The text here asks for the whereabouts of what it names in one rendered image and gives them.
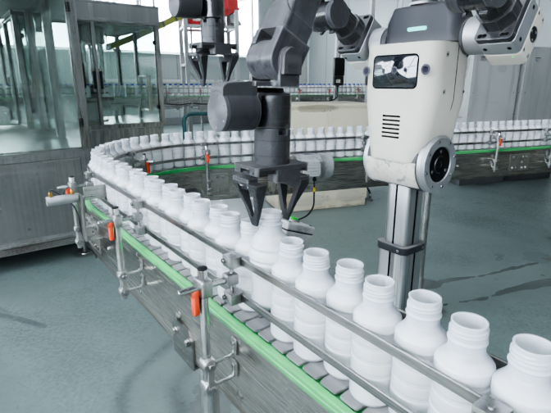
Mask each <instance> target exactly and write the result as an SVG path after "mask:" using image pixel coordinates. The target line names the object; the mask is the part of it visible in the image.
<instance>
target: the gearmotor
mask: <svg viewBox="0 0 551 413"><path fill-rule="evenodd" d="M290 159H294V160H298V161H305V162H307V163H308V166H307V171H305V170H300V173H303V174H306V175H309V179H312V181H313V205H312V209H311V210H310V211H309V212H308V213H307V214H306V215H305V216H304V217H302V218H299V219H298V220H301V219H303V218H305V217H307V216H308V215H309V214H310V213H311V212H312V210H313V208H314V205H315V192H316V188H315V181H316V179H318V178H329V177H331V176H332V175H333V173H334V170H335V163H334V159H333V157H332V156H331V155H330V154H329V153H317V154H312V153H310V154H299V155H292V156H291V157H290ZM267 190H268V194H269V195H270V196H272V195H273V194H278V188H277V183H272V182H270V181H268V176H267ZM293 191H294V187H293V186H289V185H288V188H287V193H292V192H293Z"/></svg>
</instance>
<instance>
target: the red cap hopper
mask: <svg viewBox="0 0 551 413"><path fill-rule="evenodd" d="M239 10H240V7H238V0H224V18H225V24H226V25H225V29H226V30H225V33H226V43H230V32H232V31H235V43H237V50H235V52H238V53H239ZM232 14H234V17H235V26H231V25H230V16H231V15H232ZM200 20H201V19H200V17H199V18H198V19H185V18H183V20H178V28H179V42H180V71H181V83H182V86H183V87H184V84H185V74H186V84H187V86H188V88H189V87H190V76H192V77H193V78H194V79H195V80H196V81H197V82H198V81H199V79H198V78H197V77H196V76H195V75H194V74H193V73H192V72H191V71H190V69H191V70H192V71H193V72H194V73H195V74H197V73H196V71H195V69H194V68H193V66H192V64H191V63H189V59H188V52H189V36H188V32H201V30H200V29H201V28H200ZM182 22H183V25H182ZM188 28H196V29H188ZM183 31H184V42H183ZM184 59H185V63H184ZM207 67H220V63H207ZM184 70H185V72H184ZM234 70H235V81H238V80H240V68H239V59H238V61H237V63H236V65H235V68H234V69H233V71H234ZM233 71H232V72H233ZM185 114H187V106H186V107H183V115H185ZM188 120H189V132H192V136H193V137H192V138H193V139H194V133H193V117H192V116H189V117H188V118H187V120H186V132H188Z"/></svg>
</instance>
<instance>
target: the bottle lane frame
mask: <svg viewBox="0 0 551 413"><path fill-rule="evenodd" d="M91 214H92V216H93V218H94V220H95V221H96V222H97V221H100V220H108V219H110V218H108V217H107V216H106V215H104V214H103V212H101V211H100V210H99V209H97V208H95V207H91ZM99 233H100V235H101V236H102V237H103V239H100V240H101V248H102V255H100V254H99V253H98V251H97V250H96V255H97V257H98V259H99V260H100V261H101V262H102V263H103V264H104V265H105V266H106V267H107V268H108V269H109V270H110V271H111V272H112V273H113V274H114V275H115V276H116V272H117V271H118V265H117V257H116V242H115V234H114V240H112V241H110V239H109V233H108V227H107V225H100V226H99ZM121 238H122V247H123V254H124V263H125V271H126V272H131V271H134V270H138V269H139V258H140V257H141V258H142V259H143V270H141V271H140V272H139V273H135V274H132V275H129V278H128V279H127V286H128V288H133V287H136V286H139V285H140V284H141V278H140V276H141V273H143V274H144V279H145V286H143V287H141V288H138V289H135V290H132V291H130V293H131V294H132V295H133V296H134V297H135V298H136V300H137V301H138V302H139V303H140V304H141V305H142V306H143V307H144V308H145V309H146V311H147V312H148V313H149V314H150V315H151V316H152V317H153V318H154V319H155V321H156V322H157V323H158V324H159V325H160V326H161V327H162V328H163V329H164V330H165V331H166V332H167V333H168V334H169V335H170V336H171V337H172V338H173V333H172V329H173V326H172V321H173V319H174V318H176V319H179V320H180V321H181V322H182V323H183V324H184V325H185V326H186V327H187V328H188V329H189V330H190V331H191V334H192V335H193V338H194V352H195V364H196V365H197V366H198V367H199V368H200V369H201V370H203V368H202V367H201V366H200V365H199V363H198V362H199V359H200V358H201V356H202V347H201V331H200V315H198V316H195V317H194V316H193V314H192V307H191V297H190V296H189V295H187V296H183V297H177V295H176V291H177V290H180V289H182V288H187V287H191V286H193V285H194V284H192V283H191V282H190V281H189V280H187V277H184V276H183V275H181V274H180V272H179V271H176V270H175V269H173V268H172V265H168V264H167V263H166V261H164V260H162V259H161V258H160V257H159V256H157V255H156V254H154V253H153V251H150V250H149V249H148V248H147V247H145V246H144V245H143V244H142V243H141V242H139V241H138V240H137V239H136V238H134V237H133V236H132V235H131V234H129V233H127V231H125V230H124V229H122V228H121ZM116 277H117V276H116ZM117 279H118V278H117ZM118 280H119V279H118ZM119 281H120V280H119ZM208 301H209V319H210V336H211V354H212V357H213V358H214V359H217V358H220V357H222V356H225V355H227V354H229V353H230V352H231V344H230V341H231V340H230V336H234V337H235V338H236V339H237V340H238V355H237V356H236V355H235V354H234V355H233V356H232V357H233V358H234V359H236V360H237V362H238V365H239V376H238V377H236V376H235V377H234V378H232V379H231V380H228V381H226V382H224V383H222V384H219V385H218V388H219V389H220V390H221V391H222V393H223V394H224V395H225V396H226V397H227V398H228V399H229V400H230V401H231V402H232V404H233V405H234V406H235V407H236V408H237V409H238V410H239V411H240V412H241V413H362V412H363V411H364V410H365V409H366V408H363V409H361V410H359V411H355V410H354V409H352V408H351V407H350V406H348V405H347V404H346V403H344V402H343V401H342V400H340V395H342V394H343V393H344V392H345V391H344V392H342V393H338V394H333V393H332V392H331V391H329V390H328V389H327V388H325V387H324V386H323V385H321V380H322V379H324V378H325V377H324V378H321V379H314V378H313V377H312V376H310V375H309V374H308V373H306V372H305V371H304V370H303V367H304V366H305V365H306V364H305V365H301V366H297V365H296V364H294V363H293V362H292V361H291V360H290V359H289V358H287V354H288V353H289V352H287V353H285V354H282V353H281V352H279V351H278V350H277V349H275V348H274V347H273V346H272V343H273V342H274V341H273V342H269V343H268V342H267V341H266V340H264V339H263V338H262V337H260V336H259V335H258V332H260V331H257V332H254V331H252V330H251V329H250V328H249V327H248V326H247V325H246V322H247V321H246V322H241V321H240V320H238V319H237V318H236V317H235V314H234V313H229V312H228V311H227V310H226V309H225V308H224V307H223V306H224V305H220V304H218V303H217V302H215V301H214V300H213V297H209V298H208ZM173 339H174V338H173ZM232 357H231V358H232ZM231 358H229V359H227V360H224V361H222V362H219V363H217V368H216V369H215V380H216V381H217V380H220V379H223V378H225V377H226V376H229V375H230V374H232V366H231Z"/></svg>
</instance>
